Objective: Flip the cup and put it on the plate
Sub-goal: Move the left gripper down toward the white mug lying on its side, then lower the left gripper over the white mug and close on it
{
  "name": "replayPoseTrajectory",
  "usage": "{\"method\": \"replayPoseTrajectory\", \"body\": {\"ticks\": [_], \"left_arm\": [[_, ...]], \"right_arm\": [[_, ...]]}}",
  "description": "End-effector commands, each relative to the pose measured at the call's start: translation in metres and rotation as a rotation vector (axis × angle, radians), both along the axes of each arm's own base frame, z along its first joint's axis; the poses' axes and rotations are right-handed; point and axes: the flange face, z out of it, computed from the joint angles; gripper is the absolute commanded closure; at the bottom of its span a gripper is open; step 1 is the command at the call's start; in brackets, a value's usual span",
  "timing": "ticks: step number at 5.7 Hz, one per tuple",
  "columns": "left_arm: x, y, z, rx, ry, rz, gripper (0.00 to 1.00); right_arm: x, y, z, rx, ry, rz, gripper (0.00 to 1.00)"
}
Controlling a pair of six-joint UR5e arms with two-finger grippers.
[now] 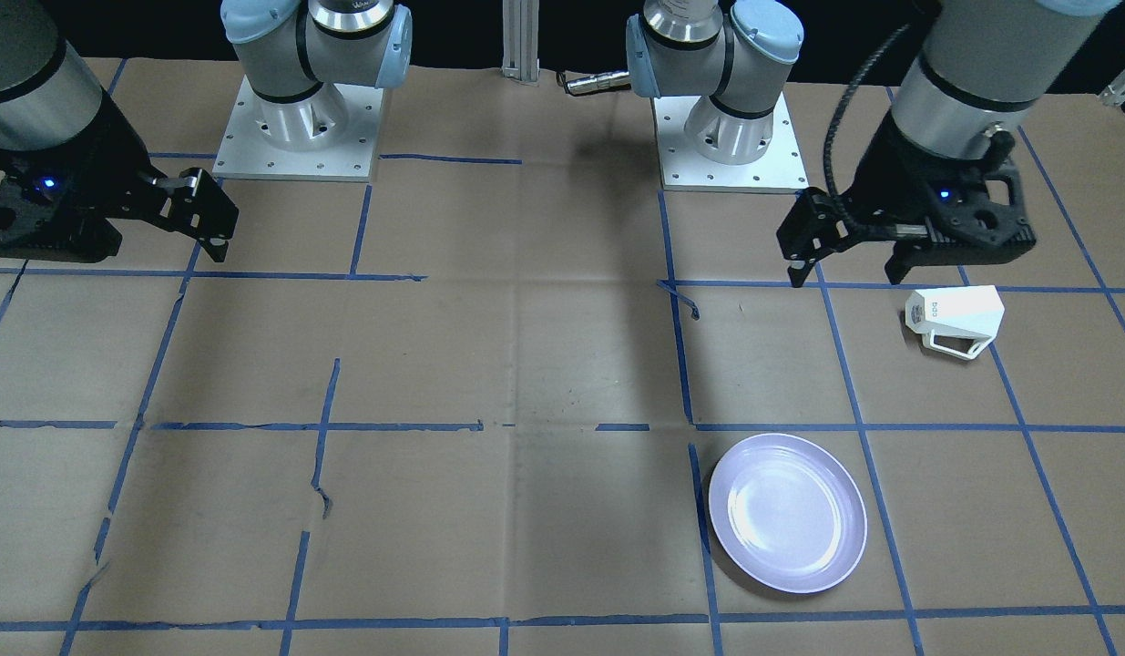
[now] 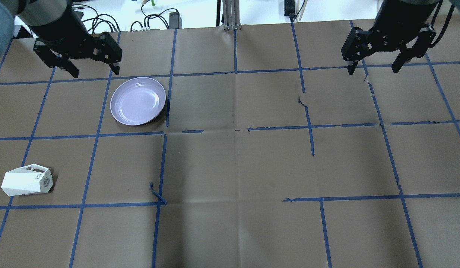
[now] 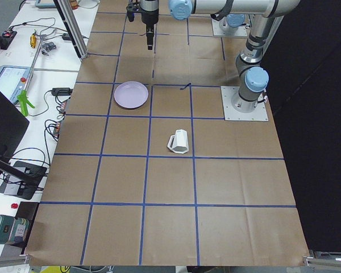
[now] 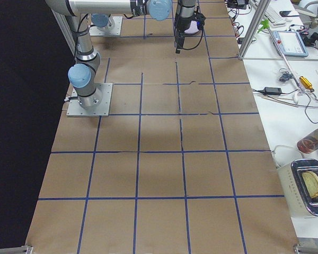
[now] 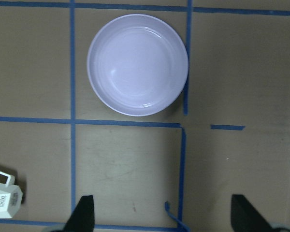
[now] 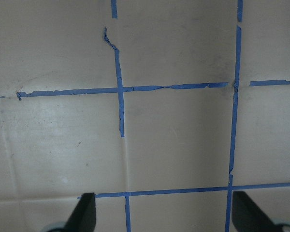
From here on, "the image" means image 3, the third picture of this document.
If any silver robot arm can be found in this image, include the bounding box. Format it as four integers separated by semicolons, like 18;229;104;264
168;1;299;113
219;14;246;32

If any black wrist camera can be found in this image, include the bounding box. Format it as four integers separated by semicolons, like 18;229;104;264
126;0;140;22

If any teach pendant tablet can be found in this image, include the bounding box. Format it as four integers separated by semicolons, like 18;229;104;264
0;65;30;105

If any black monitor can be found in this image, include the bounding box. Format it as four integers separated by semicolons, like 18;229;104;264
0;92;29;174

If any yellow tool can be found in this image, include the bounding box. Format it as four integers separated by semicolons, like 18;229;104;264
30;33;37;48

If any lilac plate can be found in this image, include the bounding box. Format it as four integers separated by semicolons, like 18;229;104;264
114;81;148;109

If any green handled reacher tool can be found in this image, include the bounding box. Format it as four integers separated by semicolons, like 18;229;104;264
17;30;43;117

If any aluminium frame post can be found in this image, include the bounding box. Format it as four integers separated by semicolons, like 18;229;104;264
53;0;88;59

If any brown paper table cover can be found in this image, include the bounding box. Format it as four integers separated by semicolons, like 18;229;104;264
26;1;308;267

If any green box device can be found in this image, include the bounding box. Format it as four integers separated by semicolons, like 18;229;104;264
0;214;30;245

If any black power strip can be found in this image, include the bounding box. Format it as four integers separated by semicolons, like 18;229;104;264
0;29;17;50

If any black monitor stand base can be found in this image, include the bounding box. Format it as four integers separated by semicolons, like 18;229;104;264
0;160;47;200

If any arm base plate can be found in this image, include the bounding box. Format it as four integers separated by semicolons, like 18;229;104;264
211;14;248;38
221;86;269;122

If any black power adapter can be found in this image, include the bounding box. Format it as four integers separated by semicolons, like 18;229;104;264
51;88;73;96

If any white faceted cup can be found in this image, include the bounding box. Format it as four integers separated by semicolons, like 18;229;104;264
167;129;189;154

